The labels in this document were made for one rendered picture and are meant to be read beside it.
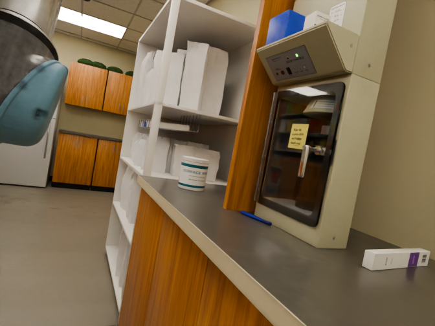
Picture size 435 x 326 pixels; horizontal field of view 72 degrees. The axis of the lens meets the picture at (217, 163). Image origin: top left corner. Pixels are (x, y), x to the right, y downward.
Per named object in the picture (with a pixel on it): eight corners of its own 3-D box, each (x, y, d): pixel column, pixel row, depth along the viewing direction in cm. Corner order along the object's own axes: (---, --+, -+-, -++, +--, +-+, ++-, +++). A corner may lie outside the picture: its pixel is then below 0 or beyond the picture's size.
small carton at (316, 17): (315, 43, 87) (319, 22, 87) (327, 37, 82) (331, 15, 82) (301, 37, 85) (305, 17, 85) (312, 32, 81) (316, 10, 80)
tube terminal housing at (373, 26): (305, 218, 119) (344, 25, 115) (379, 249, 90) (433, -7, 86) (253, 214, 109) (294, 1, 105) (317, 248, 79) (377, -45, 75)
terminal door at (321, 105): (256, 202, 107) (278, 91, 105) (317, 229, 80) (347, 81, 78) (254, 201, 107) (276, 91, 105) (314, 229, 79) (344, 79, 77)
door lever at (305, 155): (316, 180, 82) (309, 178, 84) (322, 146, 81) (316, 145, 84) (300, 178, 79) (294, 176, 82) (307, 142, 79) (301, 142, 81)
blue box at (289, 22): (289, 55, 102) (293, 29, 101) (309, 49, 93) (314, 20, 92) (264, 46, 97) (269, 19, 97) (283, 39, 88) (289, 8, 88)
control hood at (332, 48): (278, 86, 106) (283, 58, 106) (353, 73, 77) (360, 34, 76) (250, 78, 101) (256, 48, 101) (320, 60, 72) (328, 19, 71)
